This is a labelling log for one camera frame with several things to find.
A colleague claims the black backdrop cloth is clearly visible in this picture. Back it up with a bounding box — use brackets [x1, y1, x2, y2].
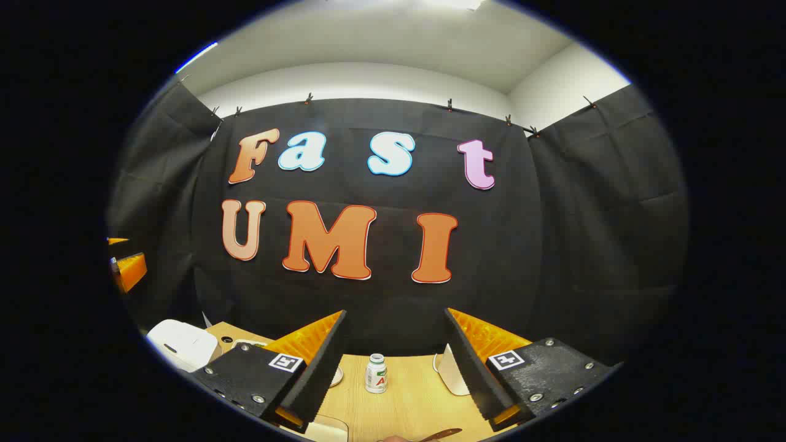
[107, 77, 690, 369]

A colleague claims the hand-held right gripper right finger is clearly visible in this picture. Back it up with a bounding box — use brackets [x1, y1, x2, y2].
[443, 307, 622, 432]

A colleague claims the white drink bottle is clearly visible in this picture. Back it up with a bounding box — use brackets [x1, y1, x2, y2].
[365, 354, 389, 394]

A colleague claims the white rice cooker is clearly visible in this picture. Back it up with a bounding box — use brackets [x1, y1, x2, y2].
[146, 319, 222, 373]

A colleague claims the ceiling light panel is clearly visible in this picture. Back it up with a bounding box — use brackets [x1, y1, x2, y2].
[175, 41, 219, 74]

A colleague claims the white toaster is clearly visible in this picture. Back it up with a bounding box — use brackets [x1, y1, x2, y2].
[434, 344, 471, 397]

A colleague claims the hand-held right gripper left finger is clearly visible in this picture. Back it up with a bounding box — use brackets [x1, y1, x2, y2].
[190, 310, 348, 433]

